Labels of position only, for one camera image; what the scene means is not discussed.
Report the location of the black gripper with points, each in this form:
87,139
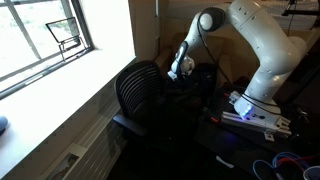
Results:
182,76

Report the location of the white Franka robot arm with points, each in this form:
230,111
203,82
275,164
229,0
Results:
266,43

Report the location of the black slatted office chair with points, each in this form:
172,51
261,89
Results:
136,86

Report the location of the brown leather armchair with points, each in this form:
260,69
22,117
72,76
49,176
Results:
226,56

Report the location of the black robot table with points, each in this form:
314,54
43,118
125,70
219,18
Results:
233,146

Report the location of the white paper strip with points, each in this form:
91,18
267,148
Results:
225,162

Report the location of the white quilted panel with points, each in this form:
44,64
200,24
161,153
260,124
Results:
303,21

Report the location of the bright glass window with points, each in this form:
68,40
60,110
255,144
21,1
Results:
26,40

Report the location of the white cup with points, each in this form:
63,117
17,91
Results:
313,173

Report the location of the aluminium rail mount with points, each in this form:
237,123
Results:
253,123

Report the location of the white wall heater unit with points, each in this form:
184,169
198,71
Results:
96,143

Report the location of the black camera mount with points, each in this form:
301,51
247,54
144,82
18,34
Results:
300,12

